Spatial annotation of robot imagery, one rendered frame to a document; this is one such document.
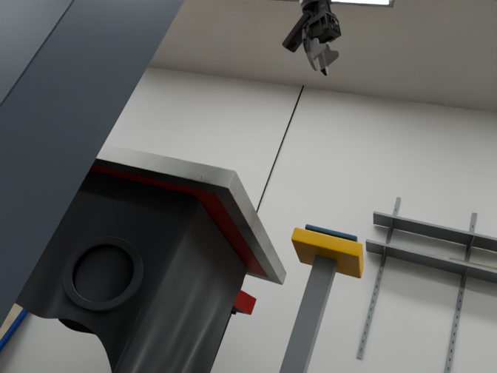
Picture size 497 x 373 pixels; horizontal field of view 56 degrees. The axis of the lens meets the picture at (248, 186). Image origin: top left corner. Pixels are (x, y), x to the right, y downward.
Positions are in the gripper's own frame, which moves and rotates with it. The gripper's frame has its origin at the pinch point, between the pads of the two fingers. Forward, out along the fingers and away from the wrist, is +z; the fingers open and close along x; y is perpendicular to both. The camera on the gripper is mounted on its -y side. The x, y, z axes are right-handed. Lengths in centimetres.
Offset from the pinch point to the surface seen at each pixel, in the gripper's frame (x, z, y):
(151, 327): -52, 63, -13
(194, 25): 118, -155, -171
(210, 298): -30, 59, -21
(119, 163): -57, 32, -14
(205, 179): -49, 39, 2
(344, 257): -30, 55, 16
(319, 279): -32, 58, 11
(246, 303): 74, 60, -108
